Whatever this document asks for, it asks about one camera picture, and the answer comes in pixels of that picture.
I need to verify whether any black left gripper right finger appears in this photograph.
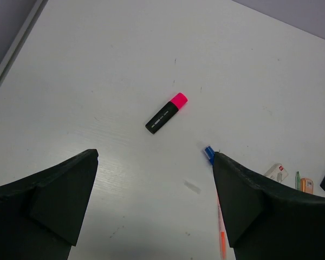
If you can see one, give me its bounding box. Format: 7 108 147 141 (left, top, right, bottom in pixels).
213 152 325 259

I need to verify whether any orange translucent case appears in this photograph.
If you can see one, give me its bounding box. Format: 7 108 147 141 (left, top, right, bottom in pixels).
300 178 314 194

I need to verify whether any aluminium table edge rail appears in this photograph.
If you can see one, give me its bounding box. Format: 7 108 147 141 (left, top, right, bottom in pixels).
0 0 47 85

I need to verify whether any green slim highlighter pen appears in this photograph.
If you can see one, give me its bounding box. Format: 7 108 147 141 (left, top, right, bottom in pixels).
295 171 301 190

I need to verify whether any clear tube with blue cap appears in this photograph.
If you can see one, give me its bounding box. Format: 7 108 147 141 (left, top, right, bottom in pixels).
204 146 215 165

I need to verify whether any orange slim highlighter pen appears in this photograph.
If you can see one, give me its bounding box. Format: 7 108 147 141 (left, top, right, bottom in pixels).
217 199 226 260

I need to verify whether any clear pen cap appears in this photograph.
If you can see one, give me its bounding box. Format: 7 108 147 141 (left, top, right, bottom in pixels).
184 180 201 194

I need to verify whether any pink and black highlighter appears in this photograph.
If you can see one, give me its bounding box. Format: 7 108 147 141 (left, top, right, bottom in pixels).
145 93 188 134

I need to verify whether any white staples box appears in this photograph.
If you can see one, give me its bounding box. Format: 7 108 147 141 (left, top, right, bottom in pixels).
264 163 289 183

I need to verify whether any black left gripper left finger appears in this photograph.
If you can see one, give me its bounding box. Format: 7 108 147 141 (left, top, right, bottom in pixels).
0 149 99 259

